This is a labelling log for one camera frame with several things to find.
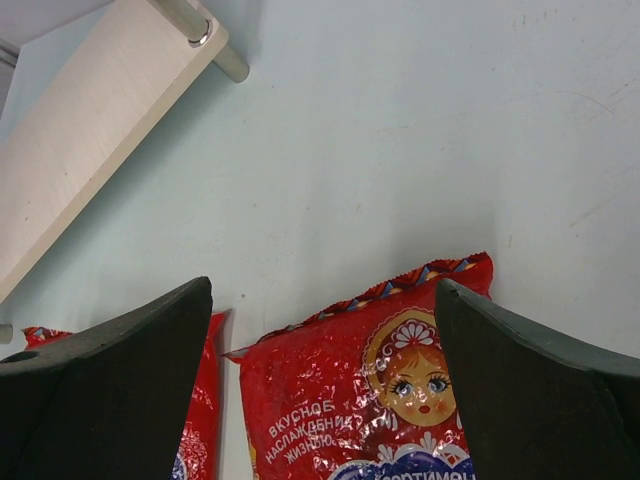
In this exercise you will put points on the red matryoshka candy bag left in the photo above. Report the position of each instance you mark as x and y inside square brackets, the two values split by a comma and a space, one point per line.
[200, 400]

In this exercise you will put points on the red matryoshka candy bag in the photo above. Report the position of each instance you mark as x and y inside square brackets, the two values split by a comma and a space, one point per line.
[200, 400]
[361, 389]

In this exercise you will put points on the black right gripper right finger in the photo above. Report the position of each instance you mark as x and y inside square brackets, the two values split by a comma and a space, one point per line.
[536, 403]

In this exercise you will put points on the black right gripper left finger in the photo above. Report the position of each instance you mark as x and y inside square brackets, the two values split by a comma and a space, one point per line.
[28, 381]

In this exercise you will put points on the light wooden two-tier shelf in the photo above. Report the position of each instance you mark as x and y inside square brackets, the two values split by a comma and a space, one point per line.
[74, 237]

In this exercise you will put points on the red matryoshka candy bag right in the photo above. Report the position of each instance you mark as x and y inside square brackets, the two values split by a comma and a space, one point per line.
[361, 389]

